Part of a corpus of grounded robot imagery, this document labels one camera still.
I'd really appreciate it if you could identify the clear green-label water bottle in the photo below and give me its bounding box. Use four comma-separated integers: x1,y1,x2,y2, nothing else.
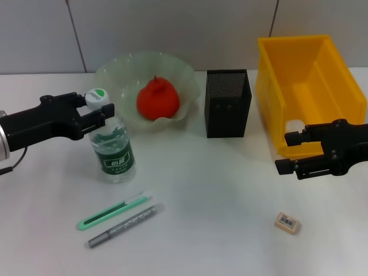
85,88,137,185

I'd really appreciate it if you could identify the left arm cable with plug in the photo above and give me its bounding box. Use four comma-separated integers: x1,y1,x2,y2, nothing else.
0,146,28,177

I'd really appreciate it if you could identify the beige eraser with barcode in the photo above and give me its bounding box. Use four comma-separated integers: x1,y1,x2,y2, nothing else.
274,212,301,235

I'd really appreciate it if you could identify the black mesh pen holder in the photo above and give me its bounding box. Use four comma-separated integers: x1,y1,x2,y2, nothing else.
204,68,253,139

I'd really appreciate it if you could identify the yellow plastic bin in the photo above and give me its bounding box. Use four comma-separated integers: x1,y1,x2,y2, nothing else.
255,34,368,160

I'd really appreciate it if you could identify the orange fruit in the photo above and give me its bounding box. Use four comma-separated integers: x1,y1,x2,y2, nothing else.
136,75,181,121

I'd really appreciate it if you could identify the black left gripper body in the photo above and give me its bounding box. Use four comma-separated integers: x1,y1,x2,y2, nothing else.
5,91,85,152

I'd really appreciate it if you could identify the silver marker pen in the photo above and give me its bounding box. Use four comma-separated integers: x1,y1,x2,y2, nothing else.
85,202,166,250

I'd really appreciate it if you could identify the pale green glass fruit bowl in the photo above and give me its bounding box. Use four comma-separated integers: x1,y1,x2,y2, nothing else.
94,51,201,133

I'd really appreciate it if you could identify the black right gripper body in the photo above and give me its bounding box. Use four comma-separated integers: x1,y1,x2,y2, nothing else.
320,118,368,177

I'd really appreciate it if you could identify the white paper ball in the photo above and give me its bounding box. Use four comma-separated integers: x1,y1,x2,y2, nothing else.
286,120,306,133

